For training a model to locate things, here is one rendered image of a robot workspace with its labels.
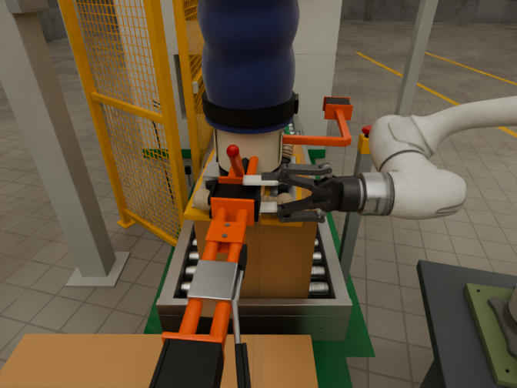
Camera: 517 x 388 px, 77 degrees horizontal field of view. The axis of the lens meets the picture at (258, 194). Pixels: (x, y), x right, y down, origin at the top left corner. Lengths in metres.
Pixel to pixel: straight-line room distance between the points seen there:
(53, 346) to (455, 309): 1.29
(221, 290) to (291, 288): 0.81
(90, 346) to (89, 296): 0.96
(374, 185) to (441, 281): 0.65
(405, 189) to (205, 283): 0.41
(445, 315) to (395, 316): 0.96
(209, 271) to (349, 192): 0.32
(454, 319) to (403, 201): 0.55
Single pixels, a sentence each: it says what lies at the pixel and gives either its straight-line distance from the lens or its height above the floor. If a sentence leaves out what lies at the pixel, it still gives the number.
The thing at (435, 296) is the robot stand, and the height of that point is 0.75.
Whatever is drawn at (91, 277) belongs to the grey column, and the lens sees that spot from 2.36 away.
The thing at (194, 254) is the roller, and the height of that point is 0.55.
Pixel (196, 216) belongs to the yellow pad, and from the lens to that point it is 0.81.
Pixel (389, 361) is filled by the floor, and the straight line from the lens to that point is 1.92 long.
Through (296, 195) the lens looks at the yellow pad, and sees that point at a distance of 0.87.
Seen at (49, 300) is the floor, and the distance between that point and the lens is 2.36.
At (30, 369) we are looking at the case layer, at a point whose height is 0.54.
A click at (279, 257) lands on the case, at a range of 1.16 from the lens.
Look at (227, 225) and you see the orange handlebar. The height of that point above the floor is 1.22.
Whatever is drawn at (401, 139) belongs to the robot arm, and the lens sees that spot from 0.78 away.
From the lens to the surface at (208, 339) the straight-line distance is 0.43.
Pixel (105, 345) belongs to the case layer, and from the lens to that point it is 1.32.
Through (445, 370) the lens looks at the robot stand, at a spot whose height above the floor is 0.75.
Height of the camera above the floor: 1.57
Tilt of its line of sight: 33 degrees down
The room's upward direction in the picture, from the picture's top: straight up
